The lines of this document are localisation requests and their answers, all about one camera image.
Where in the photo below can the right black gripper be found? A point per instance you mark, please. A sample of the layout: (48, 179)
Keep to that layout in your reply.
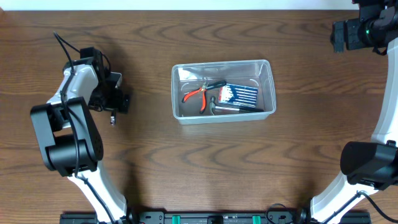
(337, 36)

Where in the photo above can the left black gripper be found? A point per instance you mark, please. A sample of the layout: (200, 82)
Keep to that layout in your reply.
(123, 103)

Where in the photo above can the small black handled hammer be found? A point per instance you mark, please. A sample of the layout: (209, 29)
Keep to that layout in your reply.
(213, 107)

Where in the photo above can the black yellow screwdriver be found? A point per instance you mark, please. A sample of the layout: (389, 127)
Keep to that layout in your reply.
(215, 85)

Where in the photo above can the precision screwdriver set case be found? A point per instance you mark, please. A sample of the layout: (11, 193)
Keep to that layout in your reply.
(238, 95)

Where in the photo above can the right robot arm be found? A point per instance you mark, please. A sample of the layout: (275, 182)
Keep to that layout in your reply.
(366, 167)

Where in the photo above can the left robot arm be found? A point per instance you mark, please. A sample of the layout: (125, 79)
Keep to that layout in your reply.
(69, 140)

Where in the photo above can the clear plastic container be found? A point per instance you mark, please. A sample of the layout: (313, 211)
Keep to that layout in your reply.
(219, 92)

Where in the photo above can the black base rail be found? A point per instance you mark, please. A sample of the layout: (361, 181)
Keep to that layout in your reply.
(277, 217)

